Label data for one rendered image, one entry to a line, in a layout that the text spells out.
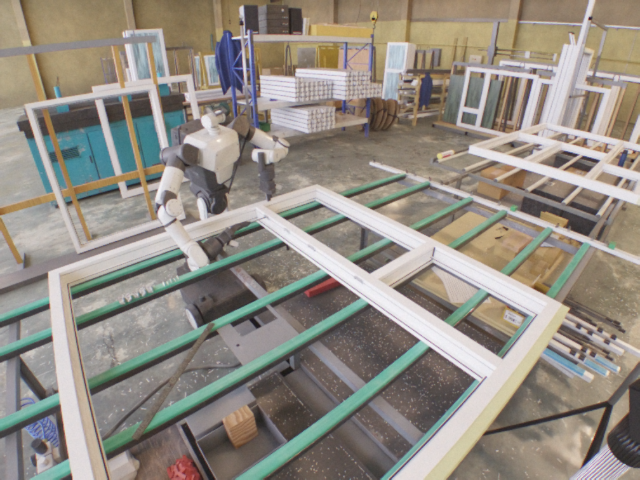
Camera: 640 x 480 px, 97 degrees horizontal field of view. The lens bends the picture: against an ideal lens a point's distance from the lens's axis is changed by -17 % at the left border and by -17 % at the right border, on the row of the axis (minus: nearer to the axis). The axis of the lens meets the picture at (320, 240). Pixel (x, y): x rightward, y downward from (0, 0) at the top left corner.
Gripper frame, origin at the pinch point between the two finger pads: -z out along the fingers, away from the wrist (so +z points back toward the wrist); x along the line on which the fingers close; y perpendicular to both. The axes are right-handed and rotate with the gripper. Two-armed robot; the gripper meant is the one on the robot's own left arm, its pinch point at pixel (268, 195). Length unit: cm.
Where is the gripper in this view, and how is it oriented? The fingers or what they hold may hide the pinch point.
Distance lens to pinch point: 188.4
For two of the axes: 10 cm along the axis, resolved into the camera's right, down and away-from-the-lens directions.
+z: 0.0, -8.6, -5.2
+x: 6.3, 4.0, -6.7
